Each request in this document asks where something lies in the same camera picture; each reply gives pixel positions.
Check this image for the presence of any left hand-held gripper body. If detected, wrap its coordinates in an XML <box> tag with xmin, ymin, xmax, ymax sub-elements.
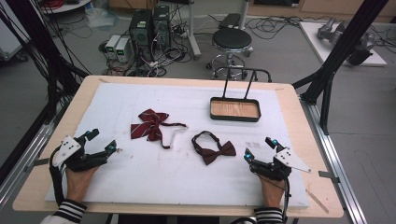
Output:
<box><xmin>51</xmin><ymin>135</ymin><xmax>108</xmax><ymax>173</ymax></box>

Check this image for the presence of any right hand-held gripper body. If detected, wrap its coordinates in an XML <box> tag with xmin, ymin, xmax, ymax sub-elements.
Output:
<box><xmin>249</xmin><ymin>147</ymin><xmax>312</xmax><ymax>182</ymax></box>

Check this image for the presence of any dark red bow tie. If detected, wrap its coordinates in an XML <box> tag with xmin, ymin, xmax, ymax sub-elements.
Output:
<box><xmin>191</xmin><ymin>130</ymin><xmax>237</xmax><ymax>166</ymax></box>

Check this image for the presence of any striped red bow tie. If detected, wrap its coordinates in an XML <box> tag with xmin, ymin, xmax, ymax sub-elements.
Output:
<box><xmin>130</xmin><ymin>108</ymin><xmax>189</xmax><ymax>150</ymax></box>

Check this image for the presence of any black rack with wooden tray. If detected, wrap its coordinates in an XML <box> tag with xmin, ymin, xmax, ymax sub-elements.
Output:
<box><xmin>209</xmin><ymin>66</ymin><xmax>273</xmax><ymax>123</ymax></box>

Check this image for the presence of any person's right hand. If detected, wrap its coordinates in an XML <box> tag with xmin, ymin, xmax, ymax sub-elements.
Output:
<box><xmin>258</xmin><ymin>175</ymin><xmax>286</xmax><ymax>209</ymax></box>

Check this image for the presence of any person's left hand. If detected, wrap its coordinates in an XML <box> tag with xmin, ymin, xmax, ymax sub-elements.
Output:
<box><xmin>65</xmin><ymin>166</ymin><xmax>101</xmax><ymax>203</ymax></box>

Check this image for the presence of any thin wooden stick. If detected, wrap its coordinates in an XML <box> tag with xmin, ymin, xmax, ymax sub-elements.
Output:
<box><xmin>304</xmin><ymin>188</ymin><xmax>330</xmax><ymax>215</ymax></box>

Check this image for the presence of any white foam mat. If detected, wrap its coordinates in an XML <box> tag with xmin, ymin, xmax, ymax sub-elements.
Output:
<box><xmin>45</xmin><ymin>81</ymin><xmax>311</xmax><ymax>210</ymax></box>

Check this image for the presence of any white power supply box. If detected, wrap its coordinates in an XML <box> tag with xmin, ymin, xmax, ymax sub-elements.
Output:
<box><xmin>105</xmin><ymin>34</ymin><xmax>121</xmax><ymax>54</ymax></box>
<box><xmin>114</xmin><ymin>37</ymin><xmax>132</xmax><ymax>63</ymax></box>

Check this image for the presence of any white floor board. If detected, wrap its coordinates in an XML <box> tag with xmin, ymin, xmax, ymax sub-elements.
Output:
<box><xmin>298</xmin><ymin>21</ymin><xmax>389</xmax><ymax>68</ymax></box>

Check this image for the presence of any black round stool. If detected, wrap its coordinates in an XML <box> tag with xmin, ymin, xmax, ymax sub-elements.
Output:
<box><xmin>205</xmin><ymin>27</ymin><xmax>255</xmax><ymax>79</ymax></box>

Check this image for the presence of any large black computer tower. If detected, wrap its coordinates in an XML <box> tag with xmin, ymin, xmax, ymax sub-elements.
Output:
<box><xmin>128</xmin><ymin>8</ymin><xmax>154</xmax><ymax>61</ymax></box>

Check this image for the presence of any clear plastic bag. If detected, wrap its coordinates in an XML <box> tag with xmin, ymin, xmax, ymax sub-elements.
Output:
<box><xmin>84</xmin><ymin>7</ymin><xmax>120</xmax><ymax>30</ymax></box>

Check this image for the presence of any slim black computer tower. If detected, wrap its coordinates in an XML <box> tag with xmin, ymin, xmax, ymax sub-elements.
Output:
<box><xmin>152</xmin><ymin>5</ymin><xmax>172</xmax><ymax>49</ymax></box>

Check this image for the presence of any round white table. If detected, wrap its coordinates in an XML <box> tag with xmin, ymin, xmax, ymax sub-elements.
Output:
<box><xmin>39</xmin><ymin>0</ymin><xmax>92</xmax><ymax>15</ymax></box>

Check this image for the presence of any flat black box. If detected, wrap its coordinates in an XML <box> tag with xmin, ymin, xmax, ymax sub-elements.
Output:
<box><xmin>219</xmin><ymin>12</ymin><xmax>242</xmax><ymax>30</ymax></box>

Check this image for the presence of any white stand pole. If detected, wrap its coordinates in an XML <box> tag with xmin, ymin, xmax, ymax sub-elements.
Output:
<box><xmin>238</xmin><ymin>0</ymin><xmax>251</xmax><ymax>31</ymax></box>
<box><xmin>186</xmin><ymin>0</ymin><xmax>203</xmax><ymax>61</ymax></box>

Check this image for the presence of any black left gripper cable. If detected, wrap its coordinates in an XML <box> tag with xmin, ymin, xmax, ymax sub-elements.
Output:
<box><xmin>49</xmin><ymin>146</ymin><xmax>67</xmax><ymax>207</ymax></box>

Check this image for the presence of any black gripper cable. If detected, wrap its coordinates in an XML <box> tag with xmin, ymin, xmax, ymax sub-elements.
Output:
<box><xmin>49</xmin><ymin>146</ymin><xmax>67</xmax><ymax>207</ymax></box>
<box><xmin>280</xmin><ymin>176</ymin><xmax>292</xmax><ymax>224</ymax></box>

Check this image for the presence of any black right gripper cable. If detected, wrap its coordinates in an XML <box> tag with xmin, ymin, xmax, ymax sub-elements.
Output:
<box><xmin>280</xmin><ymin>176</ymin><xmax>292</xmax><ymax>224</ymax></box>

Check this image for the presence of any grey metal bracket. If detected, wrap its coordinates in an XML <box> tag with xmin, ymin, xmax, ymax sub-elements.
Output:
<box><xmin>318</xmin><ymin>170</ymin><xmax>341</xmax><ymax>185</ymax></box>
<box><xmin>23</xmin><ymin>158</ymin><xmax>51</xmax><ymax>174</ymax></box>

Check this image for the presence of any aluminium rail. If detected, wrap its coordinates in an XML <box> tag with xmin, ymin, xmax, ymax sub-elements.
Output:
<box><xmin>299</xmin><ymin>94</ymin><xmax>369</xmax><ymax>224</ymax></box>
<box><xmin>0</xmin><ymin>94</ymin><xmax>74</xmax><ymax>206</ymax></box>

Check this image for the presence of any black metal frame post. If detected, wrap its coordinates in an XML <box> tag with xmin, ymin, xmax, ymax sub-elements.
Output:
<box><xmin>5</xmin><ymin>0</ymin><xmax>90</xmax><ymax>125</ymax></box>
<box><xmin>291</xmin><ymin>0</ymin><xmax>390</xmax><ymax>135</ymax></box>

